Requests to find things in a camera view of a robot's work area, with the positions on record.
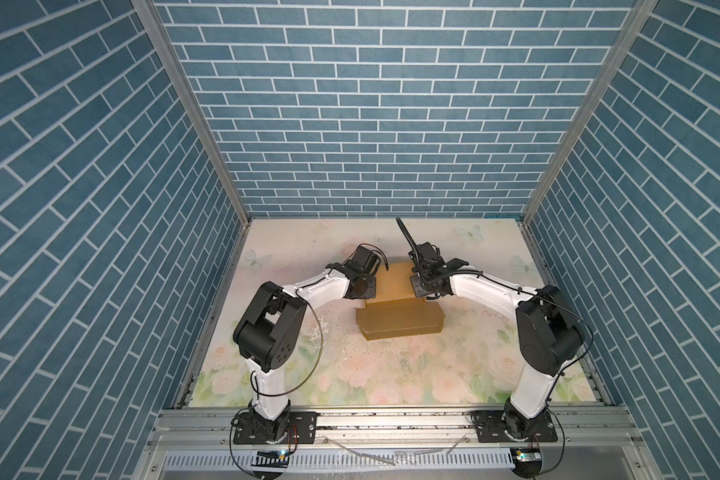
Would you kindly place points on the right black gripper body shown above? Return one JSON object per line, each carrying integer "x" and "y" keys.
{"x": 419, "y": 284}

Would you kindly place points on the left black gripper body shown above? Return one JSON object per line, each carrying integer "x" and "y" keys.
{"x": 367, "y": 288}

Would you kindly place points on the brown cardboard box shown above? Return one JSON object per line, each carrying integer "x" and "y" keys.
{"x": 395, "y": 311}

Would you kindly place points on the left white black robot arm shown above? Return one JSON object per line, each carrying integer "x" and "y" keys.
{"x": 270, "y": 326}

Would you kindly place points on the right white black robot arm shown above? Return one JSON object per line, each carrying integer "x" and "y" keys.
{"x": 549, "y": 332}

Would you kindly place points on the left green circuit board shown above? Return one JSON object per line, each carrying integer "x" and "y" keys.
{"x": 262, "y": 460}

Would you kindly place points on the green circuit board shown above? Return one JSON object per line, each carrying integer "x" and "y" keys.
{"x": 262, "y": 460}
{"x": 526, "y": 455}

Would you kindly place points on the right green circuit board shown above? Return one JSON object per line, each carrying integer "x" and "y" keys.
{"x": 526, "y": 455}

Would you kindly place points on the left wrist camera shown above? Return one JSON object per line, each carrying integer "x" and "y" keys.
{"x": 364, "y": 261}

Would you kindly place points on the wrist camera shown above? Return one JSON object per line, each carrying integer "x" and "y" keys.
{"x": 364, "y": 261}
{"x": 427, "y": 257}

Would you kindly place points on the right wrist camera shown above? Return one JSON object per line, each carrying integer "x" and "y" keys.
{"x": 427, "y": 257}

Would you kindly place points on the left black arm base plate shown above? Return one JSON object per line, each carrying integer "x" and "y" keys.
{"x": 251, "y": 428}

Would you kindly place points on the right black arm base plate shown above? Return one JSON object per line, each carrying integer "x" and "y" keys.
{"x": 500, "y": 426}

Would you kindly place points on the aluminium front rail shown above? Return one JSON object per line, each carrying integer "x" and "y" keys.
{"x": 594, "y": 442}

